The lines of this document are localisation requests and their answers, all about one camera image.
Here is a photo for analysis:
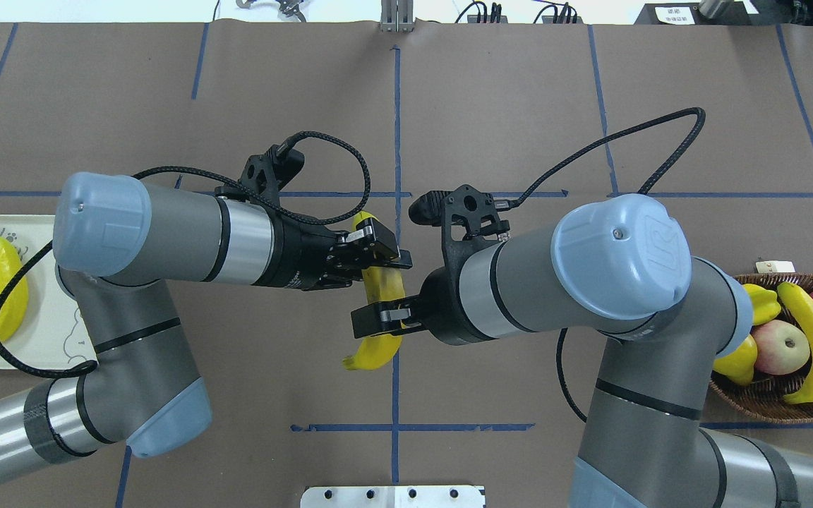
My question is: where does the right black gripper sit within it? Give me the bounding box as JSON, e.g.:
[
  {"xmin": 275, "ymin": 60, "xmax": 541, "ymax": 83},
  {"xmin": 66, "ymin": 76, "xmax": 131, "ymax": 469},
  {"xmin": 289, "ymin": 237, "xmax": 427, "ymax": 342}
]
[{"xmin": 349, "ymin": 267, "xmax": 492, "ymax": 345}]

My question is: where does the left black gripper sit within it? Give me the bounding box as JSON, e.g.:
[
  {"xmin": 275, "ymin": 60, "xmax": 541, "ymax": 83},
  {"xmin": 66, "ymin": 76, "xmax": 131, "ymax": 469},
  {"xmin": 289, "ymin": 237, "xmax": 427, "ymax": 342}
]
[{"xmin": 252, "ymin": 211, "xmax": 414, "ymax": 291}]

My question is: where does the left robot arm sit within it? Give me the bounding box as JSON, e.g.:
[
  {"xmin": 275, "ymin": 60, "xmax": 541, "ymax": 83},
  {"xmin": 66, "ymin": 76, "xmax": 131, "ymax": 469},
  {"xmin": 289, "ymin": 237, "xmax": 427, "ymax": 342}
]
[{"xmin": 0, "ymin": 170, "xmax": 411, "ymax": 483}]

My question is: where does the white basket tag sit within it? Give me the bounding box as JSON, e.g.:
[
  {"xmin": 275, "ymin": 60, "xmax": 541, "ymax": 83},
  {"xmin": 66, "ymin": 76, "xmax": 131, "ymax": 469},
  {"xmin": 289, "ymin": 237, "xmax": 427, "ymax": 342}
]
[{"xmin": 755, "ymin": 260, "xmax": 796, "ymax": 274}]

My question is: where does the brown wicker basket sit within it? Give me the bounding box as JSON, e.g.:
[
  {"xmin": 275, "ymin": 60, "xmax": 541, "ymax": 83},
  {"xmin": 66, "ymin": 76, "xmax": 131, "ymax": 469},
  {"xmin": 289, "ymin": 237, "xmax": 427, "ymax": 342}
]
[{"xmin": 709, "ymin": 273, "xmax": 813, "ymax": 425}]

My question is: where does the yellow pear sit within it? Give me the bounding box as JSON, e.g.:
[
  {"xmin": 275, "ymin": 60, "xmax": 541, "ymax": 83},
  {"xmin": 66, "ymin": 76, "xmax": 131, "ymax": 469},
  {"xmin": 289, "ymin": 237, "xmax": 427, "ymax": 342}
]
[{"xmin": 713, "ymin": 334, "xmax": 759, "ymax": 387}]

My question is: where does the yellow lemon-shaped fruit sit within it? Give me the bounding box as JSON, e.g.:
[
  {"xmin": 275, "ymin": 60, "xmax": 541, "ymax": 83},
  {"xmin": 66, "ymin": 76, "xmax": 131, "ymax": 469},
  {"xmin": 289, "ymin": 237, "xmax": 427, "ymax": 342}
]
[{"xmin": 742, "ymin": 284, "xmax": 782, "ymax": 326}]

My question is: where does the white mount base plate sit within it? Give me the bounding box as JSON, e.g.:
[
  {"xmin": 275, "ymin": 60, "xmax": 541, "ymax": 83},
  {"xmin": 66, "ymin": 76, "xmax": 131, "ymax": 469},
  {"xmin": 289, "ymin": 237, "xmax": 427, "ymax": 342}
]
[{"xmin": 300, "ymin": 485, "xmax": 487, "ymax": 507}]

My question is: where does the aluminium frame post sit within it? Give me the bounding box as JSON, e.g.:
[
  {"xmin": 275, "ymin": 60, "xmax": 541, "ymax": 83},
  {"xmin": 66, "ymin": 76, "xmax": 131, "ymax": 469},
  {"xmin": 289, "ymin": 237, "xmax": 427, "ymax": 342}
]
[{"xmin": 380, "ymin": 0, "xmax": 416, "ymax": 33}]

